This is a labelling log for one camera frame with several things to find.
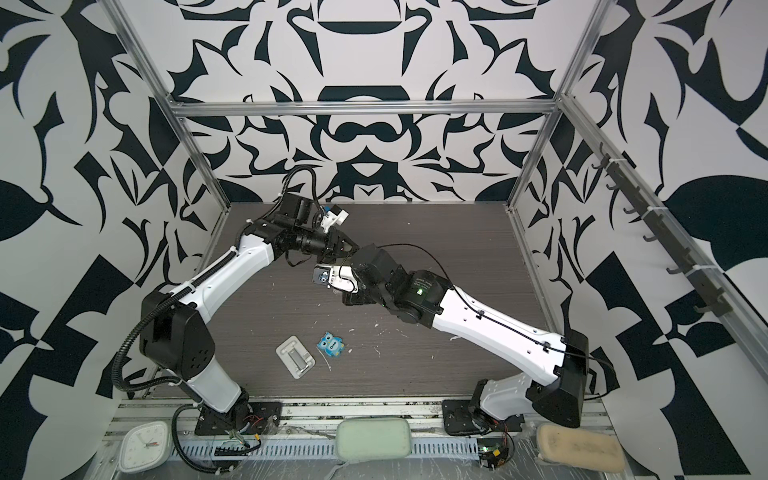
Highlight white square clock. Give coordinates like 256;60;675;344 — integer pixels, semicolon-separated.
118;421;173;474

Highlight beige sponge pad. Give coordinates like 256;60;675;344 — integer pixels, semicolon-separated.
536;424;626;474

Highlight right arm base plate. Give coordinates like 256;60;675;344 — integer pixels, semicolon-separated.
441;399;489;437

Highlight white phone stand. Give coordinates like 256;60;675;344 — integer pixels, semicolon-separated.
275;336;316;380

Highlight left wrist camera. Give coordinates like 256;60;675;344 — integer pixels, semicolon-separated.
319;205;349;233

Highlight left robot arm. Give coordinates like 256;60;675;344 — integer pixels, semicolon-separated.
137;194;356;419

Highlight black corrugated cable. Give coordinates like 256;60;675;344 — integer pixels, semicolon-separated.
110;166;325;475

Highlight green sponge pad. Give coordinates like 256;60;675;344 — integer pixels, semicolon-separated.
335;417;413;463

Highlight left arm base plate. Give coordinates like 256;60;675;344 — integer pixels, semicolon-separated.
194;401;283;436

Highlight small circuit board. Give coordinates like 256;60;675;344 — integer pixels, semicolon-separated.
478;435;515;470

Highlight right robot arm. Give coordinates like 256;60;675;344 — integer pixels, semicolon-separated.
328;245;588;428

